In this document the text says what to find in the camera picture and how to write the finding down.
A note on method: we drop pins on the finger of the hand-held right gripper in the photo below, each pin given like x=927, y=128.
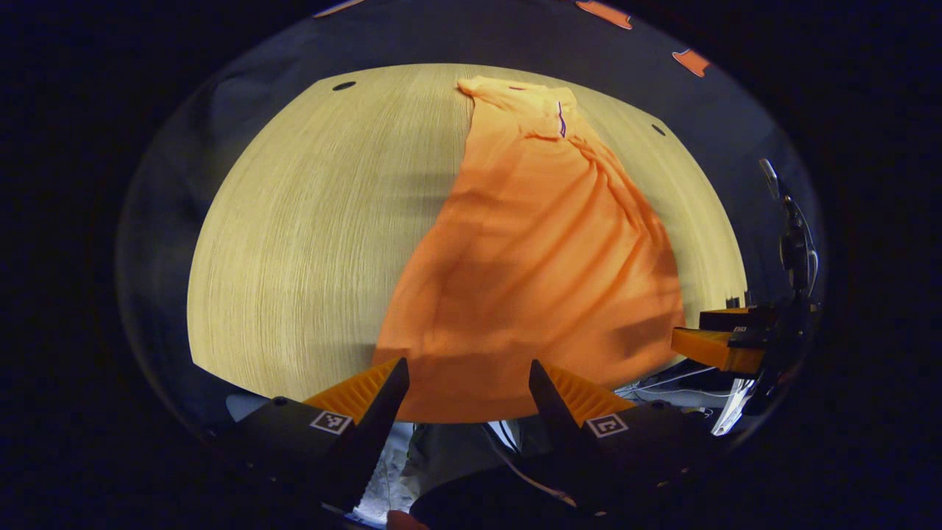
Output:
x=710, y=350
x=736, y=319

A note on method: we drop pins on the orange polo T-shirt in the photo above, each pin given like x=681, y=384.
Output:
x=530, y=258

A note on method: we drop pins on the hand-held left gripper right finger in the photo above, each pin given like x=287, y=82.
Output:
x=563, y=434

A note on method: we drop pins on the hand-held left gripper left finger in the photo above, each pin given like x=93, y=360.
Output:
x=372, y=434

